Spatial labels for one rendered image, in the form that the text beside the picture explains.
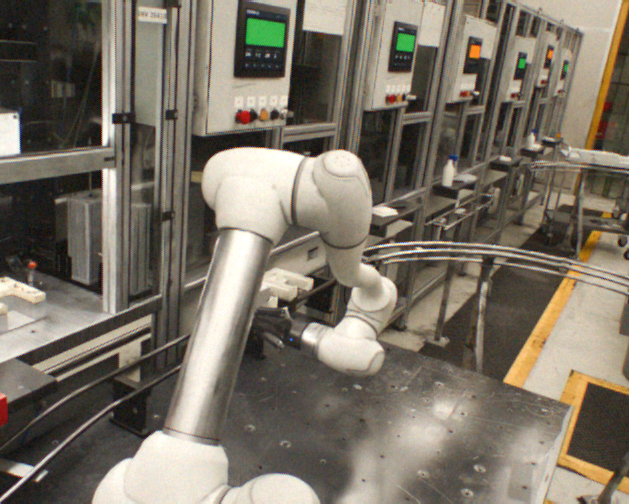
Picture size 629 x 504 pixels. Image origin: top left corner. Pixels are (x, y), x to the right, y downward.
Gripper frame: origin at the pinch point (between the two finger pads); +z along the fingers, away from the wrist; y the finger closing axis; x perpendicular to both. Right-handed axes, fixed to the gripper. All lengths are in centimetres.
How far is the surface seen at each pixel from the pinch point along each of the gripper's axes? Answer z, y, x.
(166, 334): 21.0, -10.1, 7.8
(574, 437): -88, -86, -151
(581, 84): 20, 59, -780
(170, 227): 20.7, 22.5, 8.1
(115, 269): 20.6, 15.6, 27.8
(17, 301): 37, 7, 43
